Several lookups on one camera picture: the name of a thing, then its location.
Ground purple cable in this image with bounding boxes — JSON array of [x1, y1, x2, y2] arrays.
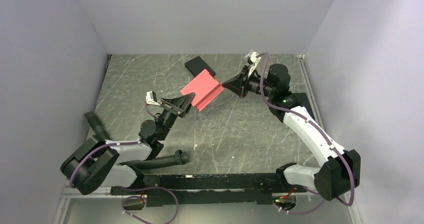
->
[[258, 52, 356, 216], [68, 102, 180, 224]]

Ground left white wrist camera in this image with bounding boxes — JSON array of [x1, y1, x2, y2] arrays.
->
[[145, 91, 160, 106]]

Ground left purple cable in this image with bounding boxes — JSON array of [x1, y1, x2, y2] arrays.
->
[[68, 102, 180, 224]]

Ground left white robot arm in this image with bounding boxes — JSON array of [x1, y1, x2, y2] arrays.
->
[[60, 91, 195, 195]]

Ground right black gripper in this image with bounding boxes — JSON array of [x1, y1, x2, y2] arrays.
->
[[222, 66, 275, 98]]

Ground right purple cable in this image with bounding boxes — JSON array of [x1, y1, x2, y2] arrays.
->
[[258, 52, 356, 216]]

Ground black corrugated hose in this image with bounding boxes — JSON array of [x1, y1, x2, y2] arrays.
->
[[83, 111, 190, 169]]

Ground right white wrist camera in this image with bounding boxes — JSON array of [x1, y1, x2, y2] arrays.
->
[[244, 50, 261, 76]]

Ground black ridged tray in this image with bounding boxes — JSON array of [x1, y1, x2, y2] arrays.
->
[[291, 93, 313, 116]]

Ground red paper box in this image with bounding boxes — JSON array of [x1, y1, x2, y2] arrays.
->
[[180, 69, 224, 111]]

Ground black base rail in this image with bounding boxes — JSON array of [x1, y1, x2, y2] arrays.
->
[[110, 173, 306, 207]]

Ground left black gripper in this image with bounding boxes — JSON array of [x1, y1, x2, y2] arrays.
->
[[157, 93, 197, 141]]

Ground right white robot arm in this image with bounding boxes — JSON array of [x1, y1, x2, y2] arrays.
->
[[222, 63, 361, 201]]

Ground aluminium frame rail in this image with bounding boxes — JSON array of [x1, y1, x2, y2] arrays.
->
[[52, 174, 364, 224]]

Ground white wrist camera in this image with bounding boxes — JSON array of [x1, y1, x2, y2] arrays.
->
[[145, 91, 160, 106], [244, 50, 261, 76]]

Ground black flat box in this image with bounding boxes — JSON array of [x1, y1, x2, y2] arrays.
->
[[184, 56, 216, 77]]

